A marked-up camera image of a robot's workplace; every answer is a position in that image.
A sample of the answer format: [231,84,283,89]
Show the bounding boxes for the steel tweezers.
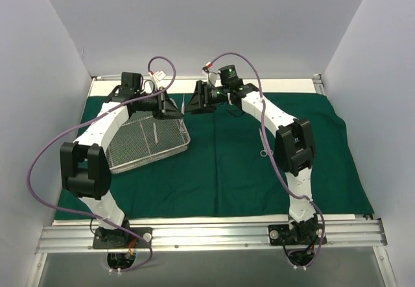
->
[181,94,185,116]

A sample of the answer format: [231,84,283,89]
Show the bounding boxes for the steel scalpel handle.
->
[152,122,159,144]

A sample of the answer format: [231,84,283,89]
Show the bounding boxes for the silver wire mesh tray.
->
[106,112,191,174]

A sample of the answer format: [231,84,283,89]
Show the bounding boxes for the green surgical cloth kit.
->
[53,92,375,222]

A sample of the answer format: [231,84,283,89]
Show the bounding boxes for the steel surgical scissors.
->
[259,129,274,157]

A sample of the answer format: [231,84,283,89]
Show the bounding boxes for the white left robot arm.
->
[60,86,183,247]

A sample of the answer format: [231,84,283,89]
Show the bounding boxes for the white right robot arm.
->
[185,80,318,245]

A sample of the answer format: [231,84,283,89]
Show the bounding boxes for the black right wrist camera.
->
[218,65,243,89]

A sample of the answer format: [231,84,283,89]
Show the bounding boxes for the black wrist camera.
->
[218,65,243,89]
[121,72,143,90]

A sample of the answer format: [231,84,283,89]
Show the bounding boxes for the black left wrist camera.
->
[121,72,143,90]

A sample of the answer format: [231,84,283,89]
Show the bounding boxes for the back aluminium frame rail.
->
[92,74,322,80]

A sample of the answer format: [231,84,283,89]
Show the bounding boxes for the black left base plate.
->
[92,227,153,249]

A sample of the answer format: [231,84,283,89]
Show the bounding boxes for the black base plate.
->
[92,227,153,249]
[267,223,322,246]

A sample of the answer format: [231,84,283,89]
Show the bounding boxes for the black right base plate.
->
[267,223,322,246]

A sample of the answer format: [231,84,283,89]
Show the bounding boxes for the front aluminium frame rail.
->
[36,215,387,253]

